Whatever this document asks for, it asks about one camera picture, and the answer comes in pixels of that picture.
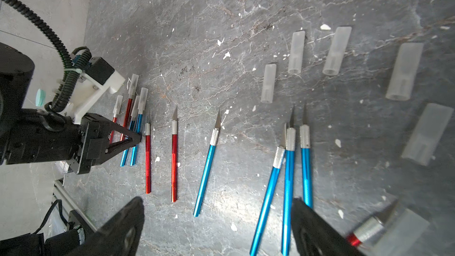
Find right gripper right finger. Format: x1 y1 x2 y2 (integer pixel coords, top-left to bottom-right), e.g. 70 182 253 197
291 198 363 256

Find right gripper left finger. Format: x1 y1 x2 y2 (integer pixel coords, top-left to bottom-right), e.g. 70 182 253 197
69 196 145 256

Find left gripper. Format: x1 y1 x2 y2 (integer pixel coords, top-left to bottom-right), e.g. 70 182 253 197
7 57 142 174

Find blue carving knife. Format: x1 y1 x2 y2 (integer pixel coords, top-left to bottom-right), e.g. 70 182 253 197
193 111 221 218
120 88 148 167
250 123 287 256
299 104 314 209
281 106 296 256

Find clear knife cap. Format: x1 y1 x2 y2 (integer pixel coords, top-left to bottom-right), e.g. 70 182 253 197
288 31 306 74
322 26 352 76
386 43 424 101
401 103 454 166
261 64 277 104
372 209 430 256

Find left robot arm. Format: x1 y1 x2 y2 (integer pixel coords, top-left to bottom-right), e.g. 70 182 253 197
1 44 142 174

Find teal hourglass timer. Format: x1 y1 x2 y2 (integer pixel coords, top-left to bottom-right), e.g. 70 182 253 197
35 89 46 107

